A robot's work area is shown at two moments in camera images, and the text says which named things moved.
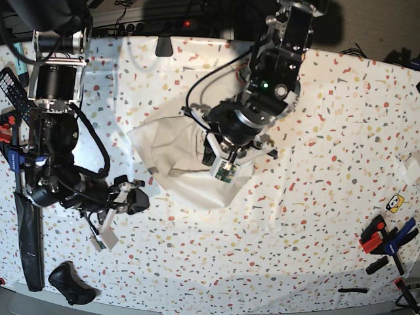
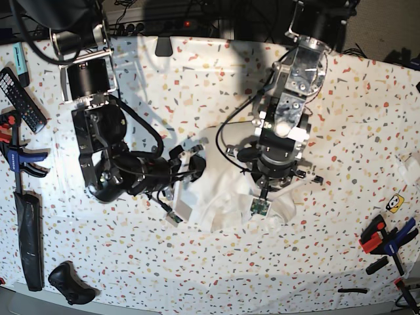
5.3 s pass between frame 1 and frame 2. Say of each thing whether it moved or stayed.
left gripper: moved
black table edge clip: stayed
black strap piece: stayed
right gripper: moved
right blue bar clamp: stayed
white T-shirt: moved
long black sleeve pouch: stayed
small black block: stayed
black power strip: stayed
